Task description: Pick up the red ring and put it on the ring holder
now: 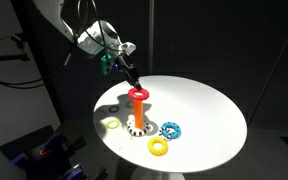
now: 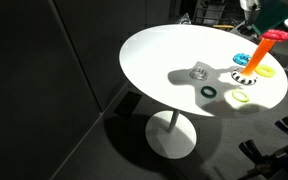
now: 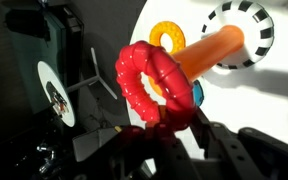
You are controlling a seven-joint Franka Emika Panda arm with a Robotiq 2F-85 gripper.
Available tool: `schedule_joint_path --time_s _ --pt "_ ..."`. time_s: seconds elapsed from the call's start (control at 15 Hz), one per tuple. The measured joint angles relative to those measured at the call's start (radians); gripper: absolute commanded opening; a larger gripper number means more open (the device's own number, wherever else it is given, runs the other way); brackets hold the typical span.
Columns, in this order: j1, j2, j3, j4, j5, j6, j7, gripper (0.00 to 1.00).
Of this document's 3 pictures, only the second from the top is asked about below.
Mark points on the grey metal cylinder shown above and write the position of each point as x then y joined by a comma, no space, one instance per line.
250,8

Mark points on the small white triangular object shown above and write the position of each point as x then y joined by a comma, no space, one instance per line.
185,20

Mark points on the metal frame rack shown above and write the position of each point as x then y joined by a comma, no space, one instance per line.
214,11

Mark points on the black clamp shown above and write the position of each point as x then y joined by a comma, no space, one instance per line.
250,150

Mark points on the white table pedestal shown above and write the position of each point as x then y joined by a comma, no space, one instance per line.
170,140

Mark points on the dark robot gripper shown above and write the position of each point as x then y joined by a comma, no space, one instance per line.
277,13

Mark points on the black floor mat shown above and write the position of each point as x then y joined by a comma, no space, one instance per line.
128,104

